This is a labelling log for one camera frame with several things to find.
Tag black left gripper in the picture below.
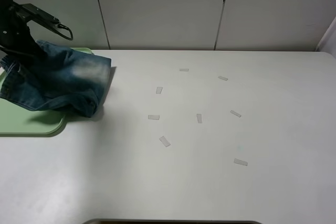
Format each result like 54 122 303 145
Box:
0 6 45 62

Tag children's blue denim shorts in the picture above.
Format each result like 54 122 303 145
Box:
1 40 112 118

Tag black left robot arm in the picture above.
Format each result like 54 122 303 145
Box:
1 0 46 63

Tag green plastic tray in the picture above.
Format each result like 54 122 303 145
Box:
0 47 95 137

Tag tape strip upper left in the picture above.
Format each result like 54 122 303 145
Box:
156 87 163 94

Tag tape strip middle left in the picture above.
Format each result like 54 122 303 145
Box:
148 115 160 120

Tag tape strip lower centre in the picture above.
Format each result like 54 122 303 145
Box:
159 136 171 147

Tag tape strip middle centre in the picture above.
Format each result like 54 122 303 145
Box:
196 114 202 123

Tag tape strip middle right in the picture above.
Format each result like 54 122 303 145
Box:
230 110 241 118

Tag tape strip lower right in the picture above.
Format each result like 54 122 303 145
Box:
234 158 248 166

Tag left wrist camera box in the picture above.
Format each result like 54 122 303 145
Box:
14 3 61 31

